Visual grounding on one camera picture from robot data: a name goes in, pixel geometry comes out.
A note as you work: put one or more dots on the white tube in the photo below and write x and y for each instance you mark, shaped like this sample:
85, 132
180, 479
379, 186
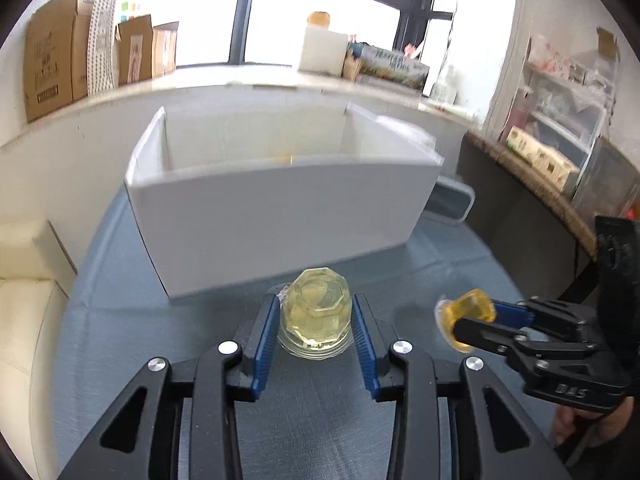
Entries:
447, 111

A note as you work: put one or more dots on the cardboard piece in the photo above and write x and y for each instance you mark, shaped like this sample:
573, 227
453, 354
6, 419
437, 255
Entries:
607, 45

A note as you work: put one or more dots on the cream leather sofa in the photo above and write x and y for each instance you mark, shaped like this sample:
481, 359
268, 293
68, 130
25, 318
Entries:
30, 320

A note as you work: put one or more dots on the white plastic bottle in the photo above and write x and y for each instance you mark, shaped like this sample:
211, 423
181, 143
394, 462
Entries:
444, 87

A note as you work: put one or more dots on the clear plastic drawer unit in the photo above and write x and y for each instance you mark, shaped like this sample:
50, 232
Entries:
570, 105

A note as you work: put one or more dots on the yellow tissue boxes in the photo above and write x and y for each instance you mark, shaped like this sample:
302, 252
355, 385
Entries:
540, 157

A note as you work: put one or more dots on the grey tray with white rim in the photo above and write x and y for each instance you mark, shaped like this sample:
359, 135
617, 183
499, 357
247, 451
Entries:
450, 200

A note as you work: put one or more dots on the pink floral packet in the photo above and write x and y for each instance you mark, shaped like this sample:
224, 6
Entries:
546, 52

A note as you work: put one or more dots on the polka dot paper bag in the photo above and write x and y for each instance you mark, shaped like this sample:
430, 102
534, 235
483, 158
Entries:
102, 35

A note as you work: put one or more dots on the orange plush toy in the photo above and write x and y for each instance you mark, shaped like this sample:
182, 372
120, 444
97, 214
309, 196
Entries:
319, 20

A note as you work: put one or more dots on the small cardboard box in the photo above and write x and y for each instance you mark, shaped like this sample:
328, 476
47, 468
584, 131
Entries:
166, 50

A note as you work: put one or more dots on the printed landscape box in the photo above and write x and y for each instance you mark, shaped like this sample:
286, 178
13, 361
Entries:
395, 67

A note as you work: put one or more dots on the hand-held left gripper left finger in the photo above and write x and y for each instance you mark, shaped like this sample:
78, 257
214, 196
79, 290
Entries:
265, 345

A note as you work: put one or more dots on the large cardboard box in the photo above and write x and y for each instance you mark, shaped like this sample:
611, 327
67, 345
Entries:
50, 60

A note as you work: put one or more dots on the open cardboard box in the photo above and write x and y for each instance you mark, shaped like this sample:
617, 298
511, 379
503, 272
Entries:
135, 50

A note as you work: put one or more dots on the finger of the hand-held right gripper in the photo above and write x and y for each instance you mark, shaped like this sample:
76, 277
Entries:
510, 312
480, 332

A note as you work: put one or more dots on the wooden desk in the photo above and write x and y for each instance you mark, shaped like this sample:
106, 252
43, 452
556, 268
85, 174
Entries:
505, 200

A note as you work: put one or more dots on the white storage box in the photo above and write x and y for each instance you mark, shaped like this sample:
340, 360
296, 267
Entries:
280, 220

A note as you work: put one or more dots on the yellow jelly cup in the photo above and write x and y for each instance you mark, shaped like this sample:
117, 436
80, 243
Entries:
472, 307
315, 310

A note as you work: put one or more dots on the white foam box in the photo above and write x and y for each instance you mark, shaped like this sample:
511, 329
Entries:
322, 52

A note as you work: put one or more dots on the blue grey table cloth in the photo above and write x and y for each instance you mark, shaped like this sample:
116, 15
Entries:
320, 420

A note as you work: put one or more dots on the clear plastic bag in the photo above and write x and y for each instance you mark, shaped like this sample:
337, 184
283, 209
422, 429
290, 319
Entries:
407, 132

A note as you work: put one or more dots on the person's right hand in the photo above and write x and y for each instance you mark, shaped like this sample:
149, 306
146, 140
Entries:
567, 425

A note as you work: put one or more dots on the clear plastic container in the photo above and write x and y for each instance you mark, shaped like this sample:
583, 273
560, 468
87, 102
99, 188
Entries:
610, 180

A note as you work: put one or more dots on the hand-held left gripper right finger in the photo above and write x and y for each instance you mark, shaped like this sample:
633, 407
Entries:
365, 345

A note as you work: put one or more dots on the black window frame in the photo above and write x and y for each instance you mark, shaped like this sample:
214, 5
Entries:
243, 20

